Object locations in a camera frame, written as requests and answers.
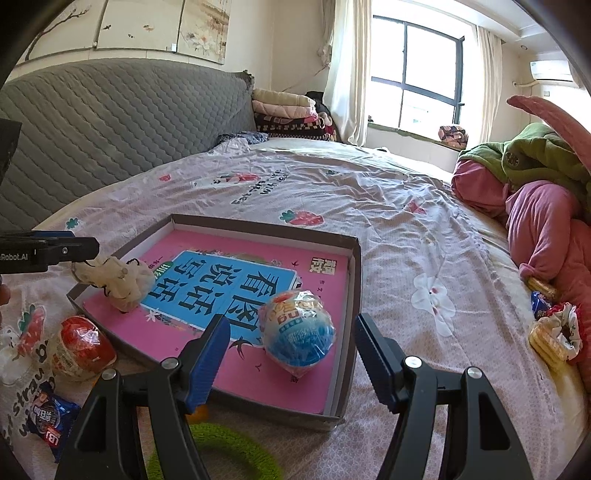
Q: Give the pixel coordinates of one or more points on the blue patterned cloth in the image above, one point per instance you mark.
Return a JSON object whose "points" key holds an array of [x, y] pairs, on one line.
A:
{"points": [[244, 137]]}

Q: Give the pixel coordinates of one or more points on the pink picture book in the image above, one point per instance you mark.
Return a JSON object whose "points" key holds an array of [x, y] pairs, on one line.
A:
{"points": [[231, 247]]}

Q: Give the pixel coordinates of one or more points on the white hair scrunchie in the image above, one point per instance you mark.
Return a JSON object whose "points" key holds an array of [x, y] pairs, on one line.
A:
{"points": [[124, 284]]}

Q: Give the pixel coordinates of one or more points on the cream folded blanket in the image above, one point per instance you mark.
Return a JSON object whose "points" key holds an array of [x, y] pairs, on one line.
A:
{"points": [[281, 98]]}

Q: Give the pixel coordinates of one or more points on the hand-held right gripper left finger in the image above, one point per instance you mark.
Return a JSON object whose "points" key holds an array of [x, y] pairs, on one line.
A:
{"points": [[210, 364]]}

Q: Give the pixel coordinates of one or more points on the grey cardboard box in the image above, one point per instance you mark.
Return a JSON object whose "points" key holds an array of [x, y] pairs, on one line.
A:
{"points": [[352, 286]]}

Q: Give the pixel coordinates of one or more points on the floral wall painting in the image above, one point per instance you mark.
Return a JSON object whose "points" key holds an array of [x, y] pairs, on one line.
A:
{"points": [[138, 27]]}

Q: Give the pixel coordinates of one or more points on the orange mandarin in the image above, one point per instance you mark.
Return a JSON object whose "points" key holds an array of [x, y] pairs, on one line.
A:
{"points": [[201, 415]]}

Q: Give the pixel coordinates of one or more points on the cream curtain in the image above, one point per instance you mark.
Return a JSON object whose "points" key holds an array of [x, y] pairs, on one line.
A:
{"points": [[489, 83], [346, 69]]}

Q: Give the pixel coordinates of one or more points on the dark checkered folded blanket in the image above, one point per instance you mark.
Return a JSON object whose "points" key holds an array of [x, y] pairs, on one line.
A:
{"points": [[295, 129]]}

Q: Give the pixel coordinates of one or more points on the small blue snack packet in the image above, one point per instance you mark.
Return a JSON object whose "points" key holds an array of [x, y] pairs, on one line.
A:
{"points": [[539, 304]]}

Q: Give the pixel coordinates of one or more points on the black framed window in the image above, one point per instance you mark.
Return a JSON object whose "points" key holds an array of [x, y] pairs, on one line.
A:
{"points": [[434, 60]]}

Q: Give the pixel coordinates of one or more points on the pile of pink green clothes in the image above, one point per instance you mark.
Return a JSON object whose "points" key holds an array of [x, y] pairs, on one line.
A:
{"points": [[545, 221]]}

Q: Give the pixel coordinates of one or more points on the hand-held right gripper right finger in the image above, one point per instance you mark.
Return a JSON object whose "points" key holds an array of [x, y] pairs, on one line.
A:
{"points": [[374, 360]]}

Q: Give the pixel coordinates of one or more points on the blue toy egg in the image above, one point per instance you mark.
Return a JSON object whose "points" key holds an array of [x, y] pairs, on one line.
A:
{"points": [[300, 337]]}

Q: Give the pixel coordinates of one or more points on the red wrapped toy egg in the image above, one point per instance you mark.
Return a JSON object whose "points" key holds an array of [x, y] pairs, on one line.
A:
{"points": [[78, 346]]}

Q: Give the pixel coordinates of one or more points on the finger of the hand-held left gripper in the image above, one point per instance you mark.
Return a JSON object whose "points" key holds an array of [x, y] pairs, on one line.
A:
{"points": [[55, 235], [74, 251]]}

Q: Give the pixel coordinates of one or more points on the green fleece garment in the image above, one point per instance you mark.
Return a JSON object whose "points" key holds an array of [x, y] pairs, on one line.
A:
{"points": [[540, 147]]}

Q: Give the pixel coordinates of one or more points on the white air conditioner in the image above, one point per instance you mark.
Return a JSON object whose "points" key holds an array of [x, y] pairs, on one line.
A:
{"points": [[551, 70]]}

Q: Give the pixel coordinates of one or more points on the black cloth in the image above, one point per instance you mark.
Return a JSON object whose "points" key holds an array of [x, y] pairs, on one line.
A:
{"points": [[318, 99]]}

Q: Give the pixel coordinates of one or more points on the small yellow wafer packet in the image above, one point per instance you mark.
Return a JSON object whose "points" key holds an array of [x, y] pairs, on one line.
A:
{"points": [[542, 287]]}

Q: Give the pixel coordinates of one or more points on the grey quilted headboard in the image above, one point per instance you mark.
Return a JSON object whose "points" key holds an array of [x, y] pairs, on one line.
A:
{"points": [[115, 129]]}

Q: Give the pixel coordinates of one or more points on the dusty pink cloth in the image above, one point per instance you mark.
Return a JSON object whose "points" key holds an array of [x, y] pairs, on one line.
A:
{"points": [[549, 115]]}

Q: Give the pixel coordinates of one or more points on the pale yellow sheet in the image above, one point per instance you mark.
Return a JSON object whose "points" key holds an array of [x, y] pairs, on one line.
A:
{"points": [[572, 397]]}

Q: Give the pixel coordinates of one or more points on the pink folded blanket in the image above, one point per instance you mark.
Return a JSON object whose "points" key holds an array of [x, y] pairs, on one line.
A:
{"points": [[281, 112]]}

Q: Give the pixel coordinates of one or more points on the floral cushion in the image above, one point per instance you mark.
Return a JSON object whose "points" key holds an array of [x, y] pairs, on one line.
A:
{"points": [[453, 136]]}

